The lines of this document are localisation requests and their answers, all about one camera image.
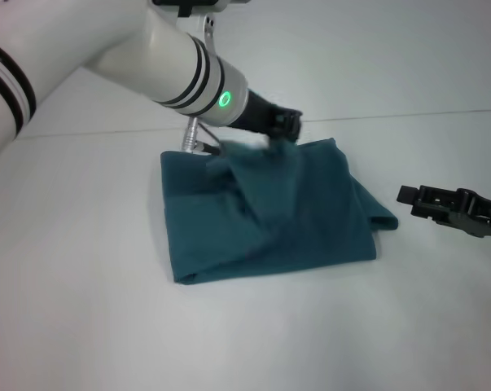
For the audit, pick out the white camera mounting bracket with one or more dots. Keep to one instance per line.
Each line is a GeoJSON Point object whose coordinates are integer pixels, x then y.
{"type": "Point", "coordinates": [209, 32]}

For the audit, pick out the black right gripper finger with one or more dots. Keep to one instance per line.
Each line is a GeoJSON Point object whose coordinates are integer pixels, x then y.
{"type": "Point", "coordinates": [426, 213]}
{"type": "Point", "coordinates": [408, 193]}

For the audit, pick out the teal t-shirt with FREE print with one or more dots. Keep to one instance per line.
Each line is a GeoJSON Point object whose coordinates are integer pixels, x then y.
{"type": "Point", "coordinates": [277, 212]}

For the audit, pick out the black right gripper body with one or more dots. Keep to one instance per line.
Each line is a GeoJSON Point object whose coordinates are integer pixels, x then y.
{"type": "Point", "coordinates": [477, 213]}

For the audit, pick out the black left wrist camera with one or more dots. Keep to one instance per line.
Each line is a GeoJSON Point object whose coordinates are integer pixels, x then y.
{"type": "Point", "coordinates": [196, 5]}

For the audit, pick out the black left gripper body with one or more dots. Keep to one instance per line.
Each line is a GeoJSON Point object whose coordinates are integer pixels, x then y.
{"type": "Point", "coordinates": [259, 116]}

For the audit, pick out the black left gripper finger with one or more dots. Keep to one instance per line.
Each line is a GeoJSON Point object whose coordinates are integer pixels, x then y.
{"type": "Point", "coordinates": [290, 124]}

